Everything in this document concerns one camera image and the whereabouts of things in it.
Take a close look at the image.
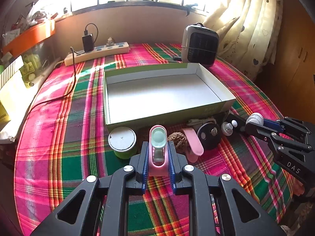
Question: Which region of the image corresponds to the brown walnut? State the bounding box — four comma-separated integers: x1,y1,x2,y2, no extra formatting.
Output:
167,132,188,154

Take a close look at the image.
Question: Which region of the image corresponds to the small white round knob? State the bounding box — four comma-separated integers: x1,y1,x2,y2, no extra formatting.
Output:
246,112,264,126

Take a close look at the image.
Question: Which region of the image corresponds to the pink clip with green lens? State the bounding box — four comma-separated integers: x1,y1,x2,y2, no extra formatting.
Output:
148,125,169,177

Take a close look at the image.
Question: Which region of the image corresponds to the green spool with white top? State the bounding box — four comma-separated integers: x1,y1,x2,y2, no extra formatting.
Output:
108,127,137,159

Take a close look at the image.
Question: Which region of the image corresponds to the pink shoehorn-shaped clip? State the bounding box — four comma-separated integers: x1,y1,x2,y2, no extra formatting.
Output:
182,128,204,162

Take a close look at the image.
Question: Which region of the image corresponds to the black round disc device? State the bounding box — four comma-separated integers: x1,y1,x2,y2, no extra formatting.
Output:
197,123,221,150

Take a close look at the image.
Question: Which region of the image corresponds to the open green cardboard box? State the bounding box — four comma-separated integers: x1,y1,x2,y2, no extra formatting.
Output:
104,63,236,131

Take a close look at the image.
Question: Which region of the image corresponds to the cream heart-print curtain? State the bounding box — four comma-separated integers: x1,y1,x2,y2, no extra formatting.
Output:
203,0,283,80

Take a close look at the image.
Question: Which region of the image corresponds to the grey portable fan heater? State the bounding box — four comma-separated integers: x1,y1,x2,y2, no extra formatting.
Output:
181,23,220,68

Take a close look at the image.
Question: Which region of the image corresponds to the beige power strip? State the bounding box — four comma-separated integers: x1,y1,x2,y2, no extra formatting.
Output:
64,42,129,66

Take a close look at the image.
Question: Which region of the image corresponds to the small beige plug figure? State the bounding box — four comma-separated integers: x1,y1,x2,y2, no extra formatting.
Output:
106,37,115,47

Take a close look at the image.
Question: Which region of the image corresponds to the black charger adapter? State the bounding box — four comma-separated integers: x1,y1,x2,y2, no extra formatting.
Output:
82,34,95,53

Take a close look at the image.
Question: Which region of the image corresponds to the orange shelf tray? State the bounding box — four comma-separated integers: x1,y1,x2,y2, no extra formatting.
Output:
2,19,56,58

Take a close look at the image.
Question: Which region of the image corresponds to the black charger cable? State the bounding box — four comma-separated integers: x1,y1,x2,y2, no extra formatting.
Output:
23,23,99,124

